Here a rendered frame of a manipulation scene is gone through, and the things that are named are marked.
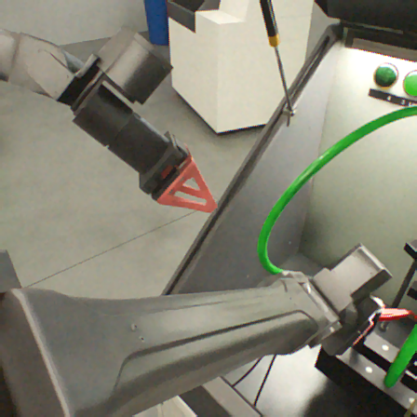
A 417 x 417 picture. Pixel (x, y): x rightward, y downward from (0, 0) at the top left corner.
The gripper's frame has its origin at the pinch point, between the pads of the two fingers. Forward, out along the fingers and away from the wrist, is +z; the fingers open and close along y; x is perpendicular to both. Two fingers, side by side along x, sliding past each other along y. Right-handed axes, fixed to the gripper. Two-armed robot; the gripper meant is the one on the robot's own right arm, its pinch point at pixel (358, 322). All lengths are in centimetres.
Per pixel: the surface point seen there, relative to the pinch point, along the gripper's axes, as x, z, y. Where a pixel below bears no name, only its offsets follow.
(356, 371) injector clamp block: -2.7, 9.2, -8.1
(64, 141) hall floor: 315, 79, -79
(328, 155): 10.2, -22.7, 16.2
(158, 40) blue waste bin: 575, 224, 72
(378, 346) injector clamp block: -1.3, 14.3, -2.7
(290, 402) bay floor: 3.1, 14.2, -24.0
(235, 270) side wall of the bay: 30.9, 8.1, -12.6
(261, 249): 11.3, -18.8, 0.3
